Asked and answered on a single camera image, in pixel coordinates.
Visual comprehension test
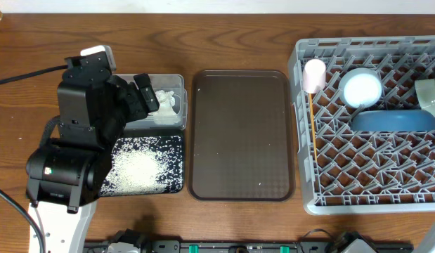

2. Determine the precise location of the mint green bowl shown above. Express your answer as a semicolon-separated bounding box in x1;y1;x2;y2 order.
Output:
415;79;435;117

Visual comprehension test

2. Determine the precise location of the white napkin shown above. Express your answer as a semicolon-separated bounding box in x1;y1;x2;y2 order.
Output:
151;90;176;117

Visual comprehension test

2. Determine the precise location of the dark blue plate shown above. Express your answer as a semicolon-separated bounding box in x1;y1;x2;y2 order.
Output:
350;110;435;131

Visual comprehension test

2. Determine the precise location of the light blue bowl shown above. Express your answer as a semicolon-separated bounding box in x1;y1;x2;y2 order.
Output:
339;68;382;108

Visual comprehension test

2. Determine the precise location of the pink cup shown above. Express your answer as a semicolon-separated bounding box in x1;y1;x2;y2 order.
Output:
302;58;326;94

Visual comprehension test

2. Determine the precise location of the wooden chopstick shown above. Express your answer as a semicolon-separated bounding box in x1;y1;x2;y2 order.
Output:
308;93;318;162

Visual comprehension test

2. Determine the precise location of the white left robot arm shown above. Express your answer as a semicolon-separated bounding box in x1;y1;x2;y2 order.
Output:
26;52;160;252

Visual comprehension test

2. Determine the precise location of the grey dishwasher rack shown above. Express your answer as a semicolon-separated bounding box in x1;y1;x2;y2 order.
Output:
288;35;435;215

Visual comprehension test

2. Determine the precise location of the clear plastic bin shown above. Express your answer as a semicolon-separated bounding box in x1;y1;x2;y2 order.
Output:
125;74;188;130

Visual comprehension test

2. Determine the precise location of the black rectangular tray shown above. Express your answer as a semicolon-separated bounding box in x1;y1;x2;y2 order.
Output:
99;130;186;197

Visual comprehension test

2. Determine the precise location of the brown serving tray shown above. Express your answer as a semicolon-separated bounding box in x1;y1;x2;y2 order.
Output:
188;70;295;202

